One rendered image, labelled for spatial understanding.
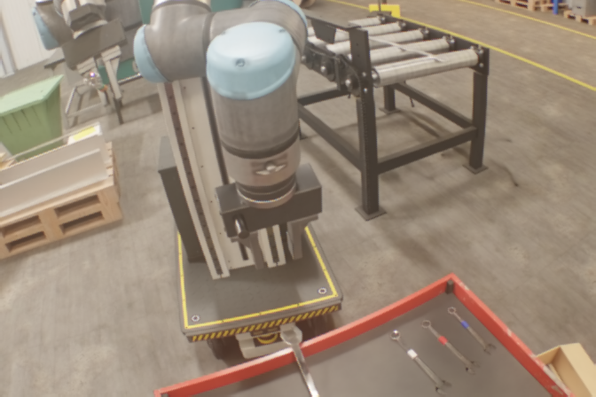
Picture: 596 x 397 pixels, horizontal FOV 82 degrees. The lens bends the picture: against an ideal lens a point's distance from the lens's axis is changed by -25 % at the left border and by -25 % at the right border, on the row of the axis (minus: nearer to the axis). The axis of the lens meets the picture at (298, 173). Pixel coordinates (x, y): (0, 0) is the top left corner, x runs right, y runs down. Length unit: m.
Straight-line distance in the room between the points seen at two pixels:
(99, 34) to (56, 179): 2.53
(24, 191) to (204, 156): 2.01
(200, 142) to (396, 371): 1.15
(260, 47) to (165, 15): 0.20
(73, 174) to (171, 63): 2.74
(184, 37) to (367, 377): 0.70
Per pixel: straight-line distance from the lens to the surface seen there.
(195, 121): 1.65
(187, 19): 0.59
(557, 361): 1.93
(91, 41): 0.85
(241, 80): 0.42
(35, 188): 3.37
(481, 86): 2.95
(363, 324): 0.94
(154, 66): 0.59
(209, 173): 1.74
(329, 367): 0.92
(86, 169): 3.26
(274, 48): 0.43
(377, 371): 0.90
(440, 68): 2.63
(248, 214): 0.56
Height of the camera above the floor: 1.68
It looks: 31 degrees down
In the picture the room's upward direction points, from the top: 8 degrees counter-clockwise
